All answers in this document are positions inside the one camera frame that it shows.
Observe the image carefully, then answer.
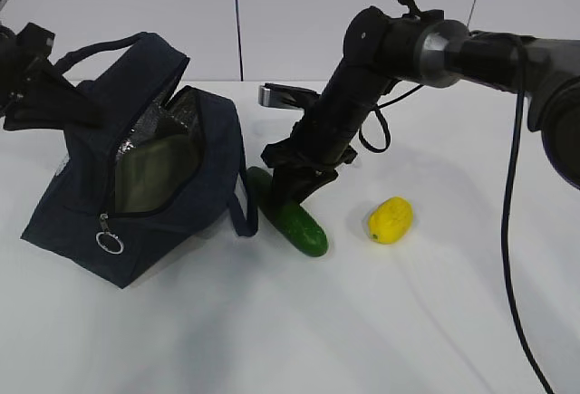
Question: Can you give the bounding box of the yellow lemon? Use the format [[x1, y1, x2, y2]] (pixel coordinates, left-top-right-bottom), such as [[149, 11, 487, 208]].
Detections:
[[367, 197, 413, 245]]

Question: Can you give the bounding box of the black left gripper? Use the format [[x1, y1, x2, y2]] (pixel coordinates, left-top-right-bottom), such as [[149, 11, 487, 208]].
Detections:
[[1, 23, 103, 131]]

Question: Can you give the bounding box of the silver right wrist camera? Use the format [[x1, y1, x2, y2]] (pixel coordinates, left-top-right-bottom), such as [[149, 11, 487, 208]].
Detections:
[[258, 82, 319, 110]]

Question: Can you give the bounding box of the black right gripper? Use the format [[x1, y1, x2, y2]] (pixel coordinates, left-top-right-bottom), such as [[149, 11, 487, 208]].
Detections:
[[261, 74, 390, 207]]

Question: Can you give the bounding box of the glass container with green lid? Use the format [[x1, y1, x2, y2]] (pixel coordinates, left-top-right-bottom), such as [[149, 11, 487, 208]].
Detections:
[[113, 134, 205, 214]]

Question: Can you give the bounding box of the dark navy insulated lunch bag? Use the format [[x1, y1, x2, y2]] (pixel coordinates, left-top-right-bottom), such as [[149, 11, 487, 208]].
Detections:
[[22, 33, 258, 288]]

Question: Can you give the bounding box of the green cucumber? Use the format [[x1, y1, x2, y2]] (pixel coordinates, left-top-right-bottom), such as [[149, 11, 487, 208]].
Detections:
[[246, 167, 329, 257]]

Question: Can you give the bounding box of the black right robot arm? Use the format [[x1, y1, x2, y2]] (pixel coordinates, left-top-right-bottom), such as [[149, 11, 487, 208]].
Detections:
[[260, 7, 579, 205]]

